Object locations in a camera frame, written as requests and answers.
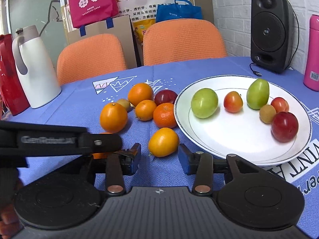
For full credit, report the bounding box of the large green plum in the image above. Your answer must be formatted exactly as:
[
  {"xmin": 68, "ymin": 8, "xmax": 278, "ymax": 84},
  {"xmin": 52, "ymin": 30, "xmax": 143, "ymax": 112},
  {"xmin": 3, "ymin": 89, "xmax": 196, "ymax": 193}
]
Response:
[{"xmin": 191, "ymin": 88, "xmax": 219, "ymax": 119}]

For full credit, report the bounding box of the brown round fruit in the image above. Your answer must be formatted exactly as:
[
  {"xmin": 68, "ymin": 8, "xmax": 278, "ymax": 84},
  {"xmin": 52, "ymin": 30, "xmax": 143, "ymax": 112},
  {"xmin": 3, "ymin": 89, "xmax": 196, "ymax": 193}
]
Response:
[{"xmin": 116, "ymin": 99, "xmax": 131, "ymax": 112}]

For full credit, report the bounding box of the yellow red plum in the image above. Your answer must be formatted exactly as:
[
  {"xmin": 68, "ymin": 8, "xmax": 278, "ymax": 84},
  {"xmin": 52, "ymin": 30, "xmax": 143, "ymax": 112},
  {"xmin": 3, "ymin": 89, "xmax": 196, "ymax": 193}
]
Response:
[{"xmin": 223, "ymin": 91, "xmax": 243, "ymax": 113}]

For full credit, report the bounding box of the small brown fruit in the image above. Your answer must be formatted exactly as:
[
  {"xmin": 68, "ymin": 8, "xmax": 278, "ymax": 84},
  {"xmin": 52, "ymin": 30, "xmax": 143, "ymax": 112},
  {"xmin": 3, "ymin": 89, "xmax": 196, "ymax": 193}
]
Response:
[{"xmin": 259, "ymin": 104, "xmax": 276, "ymax": 124}]

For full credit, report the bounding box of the large dark red plum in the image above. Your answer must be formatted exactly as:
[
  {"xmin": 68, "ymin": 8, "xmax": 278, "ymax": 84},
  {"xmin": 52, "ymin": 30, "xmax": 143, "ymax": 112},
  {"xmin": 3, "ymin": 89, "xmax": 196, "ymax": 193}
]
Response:
[{"xmin": 271, "ymin": 112, "xmax": 299, "ymax": 142}]

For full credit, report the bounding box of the small red plum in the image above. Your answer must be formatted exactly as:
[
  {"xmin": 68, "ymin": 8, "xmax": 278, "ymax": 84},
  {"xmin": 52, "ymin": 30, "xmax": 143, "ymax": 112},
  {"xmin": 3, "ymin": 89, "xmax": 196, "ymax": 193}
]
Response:
[{"xmin": 270, "ymin": 97, "xmax": 289, "ymax": 113}]

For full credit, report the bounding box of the person's hand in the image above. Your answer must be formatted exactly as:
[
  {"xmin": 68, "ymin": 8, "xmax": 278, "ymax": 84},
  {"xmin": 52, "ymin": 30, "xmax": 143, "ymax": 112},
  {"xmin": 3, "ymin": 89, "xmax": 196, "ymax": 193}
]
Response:
[{"xmin": 0, "ymin": 178, "xmax": 25, "ymax": 239}]

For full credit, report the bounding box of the yellow orange kumquat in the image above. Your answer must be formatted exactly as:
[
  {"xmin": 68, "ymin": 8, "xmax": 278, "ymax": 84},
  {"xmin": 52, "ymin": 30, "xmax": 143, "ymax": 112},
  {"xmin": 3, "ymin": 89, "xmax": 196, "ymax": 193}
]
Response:
[{"xmin": 148, "ymin": 127, "xmax": 179, "ymax": 158}]

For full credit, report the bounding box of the large orange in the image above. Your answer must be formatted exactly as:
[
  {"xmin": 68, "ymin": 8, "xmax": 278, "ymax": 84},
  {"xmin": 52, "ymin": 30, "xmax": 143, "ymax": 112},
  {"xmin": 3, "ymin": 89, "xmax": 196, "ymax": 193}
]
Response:
[{"xmin": 99, "ymin": 103, "xmax": 128, "ymax": 133}]

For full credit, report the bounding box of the red object at left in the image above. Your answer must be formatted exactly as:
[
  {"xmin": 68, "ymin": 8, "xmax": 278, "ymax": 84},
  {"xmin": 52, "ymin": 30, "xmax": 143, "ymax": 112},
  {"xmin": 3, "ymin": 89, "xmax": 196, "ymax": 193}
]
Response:
[{"xmin": 1, "ymin": 34, "xmax": 30, "ymax": 116}]

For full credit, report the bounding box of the mandarin with stem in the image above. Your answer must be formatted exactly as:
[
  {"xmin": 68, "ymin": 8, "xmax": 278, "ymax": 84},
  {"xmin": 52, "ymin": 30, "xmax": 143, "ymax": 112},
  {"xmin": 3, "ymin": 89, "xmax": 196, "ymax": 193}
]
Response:
[{"xmin": 153, "ymin": 103, "xmax": 177, "ymax": 128}]

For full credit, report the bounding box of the small tangerine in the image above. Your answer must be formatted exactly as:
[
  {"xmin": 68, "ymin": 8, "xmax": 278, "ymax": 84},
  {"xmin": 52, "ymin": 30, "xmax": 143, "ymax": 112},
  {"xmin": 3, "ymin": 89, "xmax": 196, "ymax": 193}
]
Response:
[{"xmin": 135, "ymin": 100, "xmax": 157, "ymax": 121}]

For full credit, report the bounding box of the white thermal jug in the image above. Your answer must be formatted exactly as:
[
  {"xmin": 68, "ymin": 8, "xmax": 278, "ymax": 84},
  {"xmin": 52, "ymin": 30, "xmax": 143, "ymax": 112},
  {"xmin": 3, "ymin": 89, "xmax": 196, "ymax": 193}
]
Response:
[{"xmin": 12, "ymin": 25, "xmax": 61, "ymax": 109}]

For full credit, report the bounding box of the blue patterned tablecloth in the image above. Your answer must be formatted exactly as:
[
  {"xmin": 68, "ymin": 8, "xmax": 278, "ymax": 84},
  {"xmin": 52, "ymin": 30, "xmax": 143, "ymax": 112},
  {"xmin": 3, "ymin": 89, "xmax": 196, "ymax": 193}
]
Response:
[{"xmin": 11, "ymin": 57, "xmax": 318, "ymax": 238}]

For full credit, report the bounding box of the far orange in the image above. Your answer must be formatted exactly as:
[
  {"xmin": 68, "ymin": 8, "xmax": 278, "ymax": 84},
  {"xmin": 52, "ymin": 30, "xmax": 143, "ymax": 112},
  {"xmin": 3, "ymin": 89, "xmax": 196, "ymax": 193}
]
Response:
[{"xmin": 128, "ymin": 83, "xmax": 154, "ymax": 106}]

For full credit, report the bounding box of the left orange chair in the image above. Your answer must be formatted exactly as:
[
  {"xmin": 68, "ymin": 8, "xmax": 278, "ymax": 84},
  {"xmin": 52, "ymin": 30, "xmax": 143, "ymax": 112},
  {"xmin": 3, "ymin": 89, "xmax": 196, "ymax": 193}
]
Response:
[{"xmin": 57, "ymin": 34, "xmax": 127, "ymax": 85}]

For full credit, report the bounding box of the orange chair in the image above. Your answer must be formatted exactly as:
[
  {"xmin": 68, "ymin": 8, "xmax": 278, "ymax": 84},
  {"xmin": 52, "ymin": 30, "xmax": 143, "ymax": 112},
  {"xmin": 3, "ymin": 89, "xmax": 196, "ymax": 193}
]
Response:
[
  {"xmin": 143, "ymin": 19, "xmax": 227, "ymax": 66},
  {"xmin": 57, "ymin": 34, "xmax": 127, "ymax": 85}
]

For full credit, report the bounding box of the right orange chair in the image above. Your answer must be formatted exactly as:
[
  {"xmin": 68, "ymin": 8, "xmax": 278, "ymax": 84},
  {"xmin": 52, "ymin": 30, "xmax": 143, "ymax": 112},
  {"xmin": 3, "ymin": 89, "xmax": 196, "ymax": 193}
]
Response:
[{"xmin": 143, "ymin": 19, "xmax": 227, "ymax": 66}]

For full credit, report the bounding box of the brown paper bag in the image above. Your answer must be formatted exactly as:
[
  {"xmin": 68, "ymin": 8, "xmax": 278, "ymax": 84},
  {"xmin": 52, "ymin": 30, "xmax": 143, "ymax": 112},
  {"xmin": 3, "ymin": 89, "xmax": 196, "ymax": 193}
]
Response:
[{"xmin": 65, "ymin": 15, "xmax": 139, "ymax": 69}]

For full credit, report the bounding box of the yellow snack bag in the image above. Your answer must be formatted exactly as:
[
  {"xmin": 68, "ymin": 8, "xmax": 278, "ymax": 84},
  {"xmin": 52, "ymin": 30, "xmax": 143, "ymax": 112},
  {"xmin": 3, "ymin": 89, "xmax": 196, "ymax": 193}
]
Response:
[{"xmin": 132, "ymin": 18, "xmax": 156, "ymax": 45}]

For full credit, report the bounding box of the pink thermos bottle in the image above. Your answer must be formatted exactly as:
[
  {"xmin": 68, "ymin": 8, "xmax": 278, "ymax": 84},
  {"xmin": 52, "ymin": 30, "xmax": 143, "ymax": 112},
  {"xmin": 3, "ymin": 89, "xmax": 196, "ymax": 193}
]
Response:
[{"xmin": 303, "ymin": 15, "xmax": 319, "ymax": 91}]

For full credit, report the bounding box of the black speaker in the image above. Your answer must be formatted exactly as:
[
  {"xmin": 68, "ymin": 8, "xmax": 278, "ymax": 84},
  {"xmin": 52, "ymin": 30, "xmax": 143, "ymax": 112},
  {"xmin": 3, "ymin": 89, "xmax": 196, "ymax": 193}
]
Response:
[{"xmin": 250, "ymin": 0, "xmax": 295, "ymax": 73}]

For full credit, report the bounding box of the magenta fabric bag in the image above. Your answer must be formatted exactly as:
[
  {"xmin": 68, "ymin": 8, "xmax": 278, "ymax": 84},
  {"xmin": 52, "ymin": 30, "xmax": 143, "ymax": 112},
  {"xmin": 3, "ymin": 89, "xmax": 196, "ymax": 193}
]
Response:
[{"xmin": 68, "ymin": 0, "xmax": 118, "ymax": 29}]

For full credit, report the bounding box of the blue tote bag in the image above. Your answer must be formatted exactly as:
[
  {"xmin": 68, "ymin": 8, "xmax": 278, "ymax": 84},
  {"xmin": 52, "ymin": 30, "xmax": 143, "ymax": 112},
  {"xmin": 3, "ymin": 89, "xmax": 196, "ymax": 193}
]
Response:
[{"xmin": 156, "ymin": 0, "xmax": 203, "ymax": 23}]

